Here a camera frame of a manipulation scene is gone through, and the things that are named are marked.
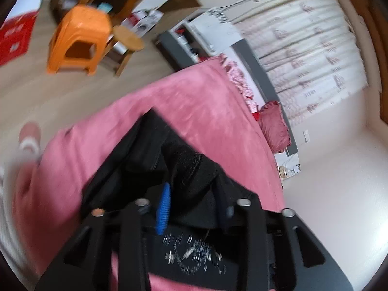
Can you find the small white nightstand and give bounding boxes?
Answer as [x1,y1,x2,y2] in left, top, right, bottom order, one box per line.
[277,153,302,182]

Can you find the patterned white curtain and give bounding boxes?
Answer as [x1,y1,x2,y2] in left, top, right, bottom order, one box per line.
[235,0,369,125]

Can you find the grey bed headboard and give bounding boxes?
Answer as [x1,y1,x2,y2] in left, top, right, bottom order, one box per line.
[232,39,299,155]

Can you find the red box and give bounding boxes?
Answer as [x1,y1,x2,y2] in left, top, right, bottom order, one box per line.
[0,0,48,66]

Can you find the black pants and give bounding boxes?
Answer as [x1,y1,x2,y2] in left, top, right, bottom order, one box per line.
[80,109,267,279]

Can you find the dark red pillow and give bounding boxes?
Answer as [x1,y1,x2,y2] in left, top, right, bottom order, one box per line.
[258,101,292,154]

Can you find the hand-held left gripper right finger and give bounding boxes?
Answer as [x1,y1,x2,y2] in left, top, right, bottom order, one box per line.
[221,198,354,291]

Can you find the pink slipper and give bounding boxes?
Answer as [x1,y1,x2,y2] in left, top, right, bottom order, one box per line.
[18,122,41,152]

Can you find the printed cardboard box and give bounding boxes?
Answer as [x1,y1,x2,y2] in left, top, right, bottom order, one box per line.
[121,10,164,34]

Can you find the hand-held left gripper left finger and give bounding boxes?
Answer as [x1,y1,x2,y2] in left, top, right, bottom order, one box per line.
[34,182,172,291]

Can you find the pink floral clothing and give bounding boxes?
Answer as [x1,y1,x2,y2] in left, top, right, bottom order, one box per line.
[219,53,261,114]

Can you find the round wooden stool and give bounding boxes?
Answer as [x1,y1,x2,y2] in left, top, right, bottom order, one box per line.
[105,25,144,77]

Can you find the white nightstand with floral decal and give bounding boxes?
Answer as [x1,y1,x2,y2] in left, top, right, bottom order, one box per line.
[156,8,240,70]

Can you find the orange plastic stool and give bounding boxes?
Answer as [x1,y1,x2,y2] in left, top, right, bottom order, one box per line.
[46,5,113,76]

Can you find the pink bed blanket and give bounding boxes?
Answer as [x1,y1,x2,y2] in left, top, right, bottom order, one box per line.
[12,56,284,291]

